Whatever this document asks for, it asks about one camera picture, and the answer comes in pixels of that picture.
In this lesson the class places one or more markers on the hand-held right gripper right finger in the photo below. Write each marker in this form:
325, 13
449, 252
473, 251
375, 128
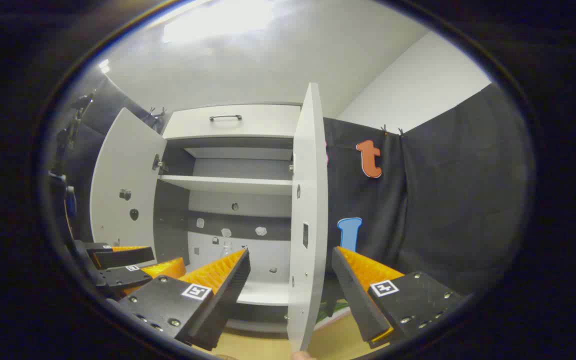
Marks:
353, 300

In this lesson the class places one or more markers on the white cabinet shelf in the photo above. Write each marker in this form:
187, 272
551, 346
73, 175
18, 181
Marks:
228, 185
268, 295

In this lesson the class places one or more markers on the white and grey cabinet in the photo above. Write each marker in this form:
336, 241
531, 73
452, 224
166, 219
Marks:
240, 202

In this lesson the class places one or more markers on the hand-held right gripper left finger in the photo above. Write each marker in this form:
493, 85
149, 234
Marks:
228, 295

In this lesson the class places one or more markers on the white cabinet drawer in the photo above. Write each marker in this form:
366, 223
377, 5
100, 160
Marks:
258, 122

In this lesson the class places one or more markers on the white cabinet door camera sticker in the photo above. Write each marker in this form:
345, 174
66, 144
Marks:
118, 160

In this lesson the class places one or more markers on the clear plastic bottle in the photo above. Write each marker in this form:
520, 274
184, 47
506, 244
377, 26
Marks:
227, 250

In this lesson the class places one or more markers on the white cabinet door cat sticker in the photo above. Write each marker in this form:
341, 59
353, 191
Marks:
313, 200

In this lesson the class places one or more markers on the watermelon slice toy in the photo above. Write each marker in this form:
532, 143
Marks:
339, 306

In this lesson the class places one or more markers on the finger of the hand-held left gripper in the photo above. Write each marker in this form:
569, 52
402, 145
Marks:
123, 257
128, 277

